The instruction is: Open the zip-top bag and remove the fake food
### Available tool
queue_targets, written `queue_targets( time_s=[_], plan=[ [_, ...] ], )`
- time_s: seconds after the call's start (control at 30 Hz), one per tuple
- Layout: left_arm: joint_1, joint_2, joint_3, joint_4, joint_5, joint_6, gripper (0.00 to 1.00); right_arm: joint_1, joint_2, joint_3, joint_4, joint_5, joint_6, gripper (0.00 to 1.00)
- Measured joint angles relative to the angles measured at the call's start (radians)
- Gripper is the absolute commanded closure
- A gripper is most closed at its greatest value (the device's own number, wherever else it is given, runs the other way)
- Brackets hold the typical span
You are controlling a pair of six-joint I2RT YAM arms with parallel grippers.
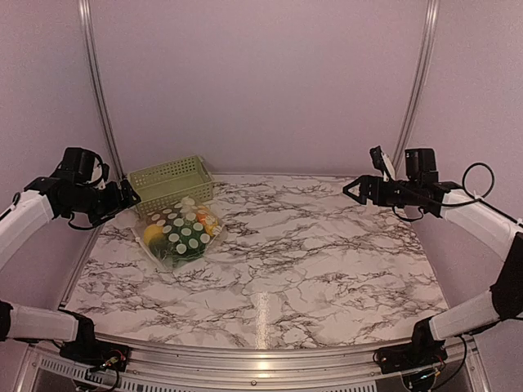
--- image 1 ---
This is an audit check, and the yellow fake lemon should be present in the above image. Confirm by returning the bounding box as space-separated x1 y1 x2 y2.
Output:
143 225 163 246

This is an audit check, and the left aluminium frame post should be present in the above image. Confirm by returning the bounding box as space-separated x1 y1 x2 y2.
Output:
78 0 126 180

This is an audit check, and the pale green plastic basket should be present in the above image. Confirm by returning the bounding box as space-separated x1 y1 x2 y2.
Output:
127 155 214 216

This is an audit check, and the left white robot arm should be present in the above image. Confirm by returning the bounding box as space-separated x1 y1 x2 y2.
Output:
1 147 141 363

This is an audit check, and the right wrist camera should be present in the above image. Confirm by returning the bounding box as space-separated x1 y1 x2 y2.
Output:
369 146 396 182

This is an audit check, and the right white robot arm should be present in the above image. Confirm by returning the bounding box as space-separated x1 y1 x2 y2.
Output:
342 147 522 366

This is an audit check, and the green fake pepper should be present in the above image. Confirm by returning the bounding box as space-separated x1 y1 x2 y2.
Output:
148 238 180 261

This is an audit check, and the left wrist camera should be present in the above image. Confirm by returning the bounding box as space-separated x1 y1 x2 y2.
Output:
87 163 110 189

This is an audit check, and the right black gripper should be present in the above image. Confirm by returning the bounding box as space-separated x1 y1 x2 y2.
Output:
342 175 420 207

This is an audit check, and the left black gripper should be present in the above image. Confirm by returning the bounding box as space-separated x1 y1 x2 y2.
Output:
66 178 141 228

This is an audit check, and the clear polka dot zip bag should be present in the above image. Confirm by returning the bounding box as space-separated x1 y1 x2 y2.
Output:
132 196 226 270

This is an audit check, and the front aluminium rail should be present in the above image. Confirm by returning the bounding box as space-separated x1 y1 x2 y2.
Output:
11 334 491 391

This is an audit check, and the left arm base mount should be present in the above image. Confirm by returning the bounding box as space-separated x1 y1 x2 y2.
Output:
60 340 131 391

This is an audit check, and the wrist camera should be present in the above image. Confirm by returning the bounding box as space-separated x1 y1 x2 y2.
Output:
87 163 110 189
369 146 396 182

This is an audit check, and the right aluminium frame post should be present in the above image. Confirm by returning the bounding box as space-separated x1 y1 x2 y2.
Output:
393 0 440 169

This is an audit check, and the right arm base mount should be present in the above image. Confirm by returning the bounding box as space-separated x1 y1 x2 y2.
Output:
373 343 448 391

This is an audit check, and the aluminium frame post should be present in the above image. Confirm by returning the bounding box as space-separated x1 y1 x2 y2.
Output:
78 0 126 180
393 0 440 169

